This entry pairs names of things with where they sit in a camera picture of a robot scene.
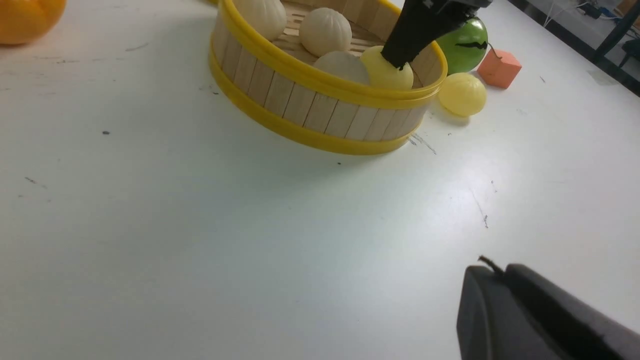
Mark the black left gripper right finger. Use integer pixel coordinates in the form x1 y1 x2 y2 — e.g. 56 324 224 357
456 256 640 360

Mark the orange foam cube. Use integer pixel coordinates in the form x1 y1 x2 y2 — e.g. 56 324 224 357
477 48 522 89

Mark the yellow rimmed bamboo steamer tray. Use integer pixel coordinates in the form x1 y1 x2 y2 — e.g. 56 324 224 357
208 0 448 155

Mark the green toy watermelon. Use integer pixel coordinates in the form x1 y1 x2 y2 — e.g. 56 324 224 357
436 17 489 75

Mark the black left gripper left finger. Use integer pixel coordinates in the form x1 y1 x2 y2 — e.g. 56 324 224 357
381 0 493 70

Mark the white bun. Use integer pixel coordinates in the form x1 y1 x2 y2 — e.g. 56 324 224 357
313 51 370 86
233 0 287 42
298 7 353 58

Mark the yellow bun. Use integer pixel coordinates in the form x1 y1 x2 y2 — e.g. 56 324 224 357
359 45 414 91
438 73 488 117

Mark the orange toy tangerine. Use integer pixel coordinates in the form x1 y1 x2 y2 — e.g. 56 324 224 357
0 0 67 46

